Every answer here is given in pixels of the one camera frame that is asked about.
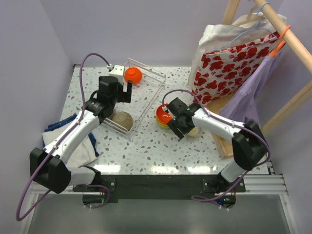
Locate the white wire dish rack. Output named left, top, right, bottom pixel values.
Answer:
left=101, top=58, right=166, bottom=139

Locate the yellow orange bowl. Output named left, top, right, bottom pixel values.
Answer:
left=156, top=118, right=168, bottom=126

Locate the red flower tote bag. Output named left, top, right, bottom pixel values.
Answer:
left=190, top=31, right=279, bottom=105

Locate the white canvas tote bag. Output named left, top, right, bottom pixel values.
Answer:
left=188, top=12, right=276, bottom=89

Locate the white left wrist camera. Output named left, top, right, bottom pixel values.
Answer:
left=109, top=65, right=125, bottom=83

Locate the white blue folded towel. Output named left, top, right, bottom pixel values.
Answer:
left=42, top=111, right=100, bottom=171

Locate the orange hanger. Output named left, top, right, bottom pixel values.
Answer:
left=269, top=25, right=291, bottom=58

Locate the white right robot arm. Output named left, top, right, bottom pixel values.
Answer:
left=124, top=85, right=247, bottom=192

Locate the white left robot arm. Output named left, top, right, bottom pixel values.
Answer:
left=30, top=76, right=133, bottom=194

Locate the lavender shirt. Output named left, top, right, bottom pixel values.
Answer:
left=219, top=48, right=283, bottom=123

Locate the beige flower painted bowl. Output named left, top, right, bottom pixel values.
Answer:
left=112, top=111, right=134, bottom=131

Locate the blue wire hanger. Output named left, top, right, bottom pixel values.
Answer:
left=204, top=14, right=274, bottom=55

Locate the wooden clothes rack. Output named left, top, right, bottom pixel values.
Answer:
left=202, top=0, right=312, bottom=160

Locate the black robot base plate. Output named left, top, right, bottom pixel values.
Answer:
left=73, top=175, right=246, bottom=208

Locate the lime green bowl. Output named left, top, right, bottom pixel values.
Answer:
left=160, top=125, right=170, bottom=130

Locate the white yellow dotted bowl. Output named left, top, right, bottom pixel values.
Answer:
left=187, top=127, right=202, bottom=137

